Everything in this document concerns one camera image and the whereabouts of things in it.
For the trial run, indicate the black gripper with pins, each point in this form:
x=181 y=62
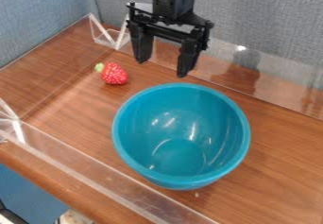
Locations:
x=169 y=19

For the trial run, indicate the blue plastic bowl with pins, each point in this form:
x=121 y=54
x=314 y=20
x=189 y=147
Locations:
x=182 y=134

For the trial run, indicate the clear acrylic front barrier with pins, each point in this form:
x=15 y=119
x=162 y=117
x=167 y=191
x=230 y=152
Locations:
x=79 y=179

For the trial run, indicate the clear acrylic back barrier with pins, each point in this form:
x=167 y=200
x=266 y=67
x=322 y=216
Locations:
x=282 y=82

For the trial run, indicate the clear acrylic barrier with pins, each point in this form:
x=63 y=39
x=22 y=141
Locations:
x=282 y=82
x=79 y=179

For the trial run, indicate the clear acrylic corner bracket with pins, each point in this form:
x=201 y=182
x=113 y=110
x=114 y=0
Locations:
x=106 y=36

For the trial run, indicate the red toy strawberry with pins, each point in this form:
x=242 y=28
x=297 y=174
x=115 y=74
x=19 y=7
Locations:
x=114 y=75

